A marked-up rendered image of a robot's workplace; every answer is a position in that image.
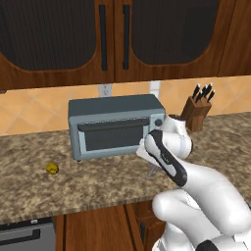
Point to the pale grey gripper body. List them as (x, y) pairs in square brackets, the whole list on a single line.
[(143, 151)]

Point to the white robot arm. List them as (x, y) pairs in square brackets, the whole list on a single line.
[(209, 196)]

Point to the wooden drawer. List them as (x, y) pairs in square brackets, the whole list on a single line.
[(152, 228)]

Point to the grey toaster oven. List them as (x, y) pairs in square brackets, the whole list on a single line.
[(111, 140)]

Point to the wooden knife block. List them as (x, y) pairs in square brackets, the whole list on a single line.
[(194, 114)]

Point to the wooden base cupboard door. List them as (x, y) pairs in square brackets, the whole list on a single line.
[(98, 230)]

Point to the small yellow round fruit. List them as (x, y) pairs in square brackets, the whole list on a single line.
[(52, 168)]

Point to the wooden glass-panel cupboard door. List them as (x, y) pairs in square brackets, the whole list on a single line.
[(49, 39), (173, 36)]

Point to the grey dishwasher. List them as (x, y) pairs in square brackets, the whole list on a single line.
[(26, 235)]

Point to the plain wooden cupboard door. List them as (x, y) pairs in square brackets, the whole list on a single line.
[(237, 39)]

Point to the white wall socket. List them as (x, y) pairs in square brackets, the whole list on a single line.
[(154, 88), (105, 90)]

